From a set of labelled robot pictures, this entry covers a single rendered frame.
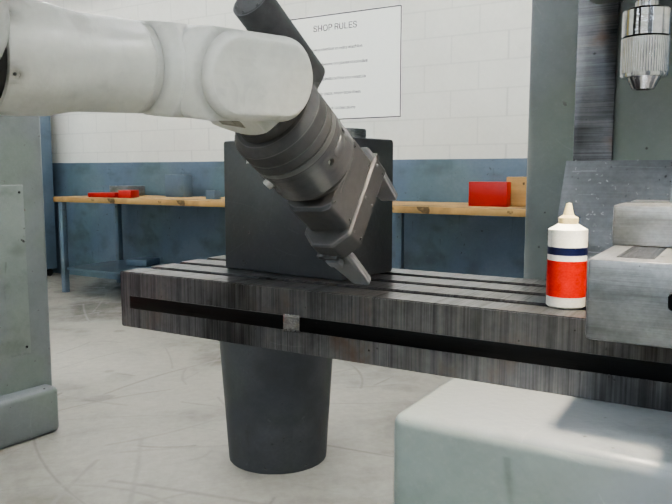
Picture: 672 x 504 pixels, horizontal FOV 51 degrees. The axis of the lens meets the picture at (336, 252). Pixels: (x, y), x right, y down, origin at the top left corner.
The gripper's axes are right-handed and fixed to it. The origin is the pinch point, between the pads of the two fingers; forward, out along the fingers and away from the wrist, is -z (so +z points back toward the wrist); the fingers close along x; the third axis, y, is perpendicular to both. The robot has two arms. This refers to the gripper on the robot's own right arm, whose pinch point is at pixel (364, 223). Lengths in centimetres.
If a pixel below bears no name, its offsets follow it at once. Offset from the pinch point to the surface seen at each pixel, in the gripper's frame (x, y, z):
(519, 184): 221, 118, -309
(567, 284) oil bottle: 0.0, -18.6, -11.5
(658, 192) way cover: 31, -20, -41
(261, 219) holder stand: 7.1, 25.0, -10.7
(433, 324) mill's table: -6.3, -5.5, -10.6
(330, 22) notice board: 353, 289, -265
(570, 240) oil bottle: 3.7, -18.9, -8.9
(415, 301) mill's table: -4.3, -3.3, -9.2
